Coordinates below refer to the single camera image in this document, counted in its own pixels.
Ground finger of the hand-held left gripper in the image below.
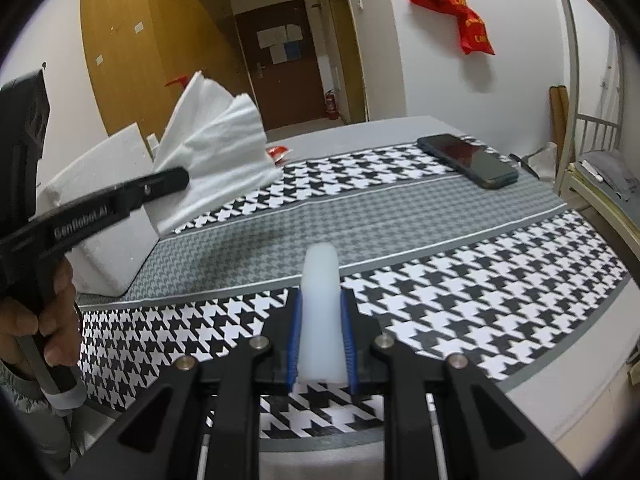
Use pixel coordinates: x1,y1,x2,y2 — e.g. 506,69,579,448
114,166,191,214

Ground grey bedding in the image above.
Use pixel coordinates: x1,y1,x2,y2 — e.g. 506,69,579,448
575,152,640,202

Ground translucent white silicone piece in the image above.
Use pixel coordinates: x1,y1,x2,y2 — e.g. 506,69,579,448
298,243,349,386

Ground metal bunk bed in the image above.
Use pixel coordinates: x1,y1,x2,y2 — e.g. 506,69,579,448
549,0,640,262

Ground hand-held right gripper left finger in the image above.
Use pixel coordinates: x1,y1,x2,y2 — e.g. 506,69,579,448
65,287,306,480

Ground wooden doorway frame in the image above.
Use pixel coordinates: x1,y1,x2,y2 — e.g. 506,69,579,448
322,0,374,124

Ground person's left hand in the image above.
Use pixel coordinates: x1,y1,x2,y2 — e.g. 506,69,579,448
0,260,85,368

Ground houndstooth tablecloth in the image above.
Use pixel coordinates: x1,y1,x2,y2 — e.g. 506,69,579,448
75,132,632,462

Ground brown entrance door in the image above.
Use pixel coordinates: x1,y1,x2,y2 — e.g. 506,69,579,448
234,0,326,132

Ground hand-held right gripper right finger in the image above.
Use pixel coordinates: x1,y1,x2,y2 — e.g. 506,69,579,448
340,288,581,480

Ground cardboard tubes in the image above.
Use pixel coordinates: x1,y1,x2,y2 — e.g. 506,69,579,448
548,84,571,146

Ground wooden wardrobe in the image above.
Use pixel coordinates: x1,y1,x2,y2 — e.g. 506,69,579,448
79,0,256,154

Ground white paper notice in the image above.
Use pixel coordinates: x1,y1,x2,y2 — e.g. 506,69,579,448
256,23,304,51

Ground black smartphone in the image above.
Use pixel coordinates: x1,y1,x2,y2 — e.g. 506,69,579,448
416,133,520,190

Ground white foam box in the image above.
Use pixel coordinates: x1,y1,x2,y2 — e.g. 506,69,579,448
37,120,166,296

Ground person's left forearm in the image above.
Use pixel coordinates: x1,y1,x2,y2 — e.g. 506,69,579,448
0,357,76,463

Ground white tissue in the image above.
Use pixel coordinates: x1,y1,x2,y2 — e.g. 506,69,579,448
149,70,284,236

